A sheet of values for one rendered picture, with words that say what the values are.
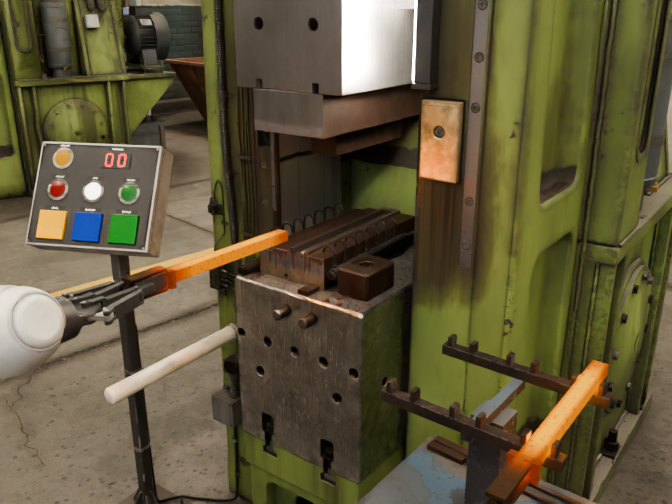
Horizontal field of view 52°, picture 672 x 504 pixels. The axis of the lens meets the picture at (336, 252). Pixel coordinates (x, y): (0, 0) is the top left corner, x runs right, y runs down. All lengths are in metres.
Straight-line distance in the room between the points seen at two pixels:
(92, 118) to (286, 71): 4.86
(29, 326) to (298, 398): 0.92
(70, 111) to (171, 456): 4.12
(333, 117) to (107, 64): 5.00
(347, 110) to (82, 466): 1.68
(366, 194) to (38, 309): 1.30
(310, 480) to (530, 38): 1.16
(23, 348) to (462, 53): 0.99
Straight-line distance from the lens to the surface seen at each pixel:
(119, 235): 1.82
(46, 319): 0.95
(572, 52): 1.78
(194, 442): 2.72
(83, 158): 1.93
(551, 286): 1.92
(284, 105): 1.56
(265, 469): 1.94
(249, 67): 1.62
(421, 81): 1.48
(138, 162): 1.86
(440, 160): 1.50
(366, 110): 1.64
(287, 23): 1.54
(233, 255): 1.44
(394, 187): 2.01
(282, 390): 1.75
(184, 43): 10.74
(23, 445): 2.90
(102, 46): 6.44
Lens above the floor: 1.55
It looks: 20 degrees down
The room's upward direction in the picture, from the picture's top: straight up
